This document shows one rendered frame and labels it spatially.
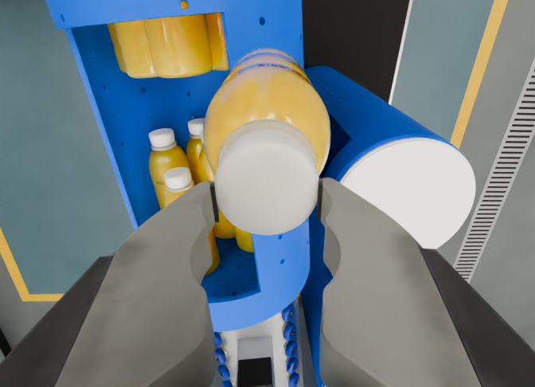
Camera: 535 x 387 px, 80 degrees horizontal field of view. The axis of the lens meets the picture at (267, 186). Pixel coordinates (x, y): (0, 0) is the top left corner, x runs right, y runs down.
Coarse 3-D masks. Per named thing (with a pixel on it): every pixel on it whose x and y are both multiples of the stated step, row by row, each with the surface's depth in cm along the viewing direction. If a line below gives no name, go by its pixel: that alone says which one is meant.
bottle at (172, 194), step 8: (192, 184) 50; (168, 192) 50; (176, 192) 48; (184, 192) 49; (168, 200) 49; (216, 240) 56; (216, 248) 56; (216, 256) 56; (216, 264) 56; (208, 272) 55
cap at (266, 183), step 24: (240, 144) 11; (264, 144) 11; (288, 144) 11; (240, 168) 11; (264, 168) 11; (288, 168) 11; (312, 168) 11; (216, 192) 12; (240, 192) 12; (264, 192) 12; (288, 192) 12; (312, 192) 12; (240, 216) 12; (264, 216) 12; (288, 216) 12
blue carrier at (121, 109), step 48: (48, 0) 31; (96, 0) 27; (144, 0) 27; (192, 0) 27; (240, 0) 29; (288, 0) 33; (96, 48) 43; (240, 48) 30; (288, 48) 34; (96, 96) 43; (144, 96) 52; (192, 96) 57; (144, 144) 54; (144, 192) 55; (288, 240) 44; (240, 288) 52; (288, 288) 48
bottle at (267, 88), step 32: (256, 64) 17; (288, 64) 19; (224, 96) 15; (256, 96) 14; (288, 96) 14; (320, 96) 17; (224, 128) 14; (256, 128) 13; (288, 128) 13; (320, 128) 14; (320, 160) 14
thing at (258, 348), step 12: (240, 348) 90; (252, 348) 90; (264, 348) 90; (240, 360) 86; (252, 360) 85; (264, 360) 85; (240, 372) 83; (252, 372) 82; (264, 372) 82; (240, 384) 80; (252, 384) 80; (264, 384) 80
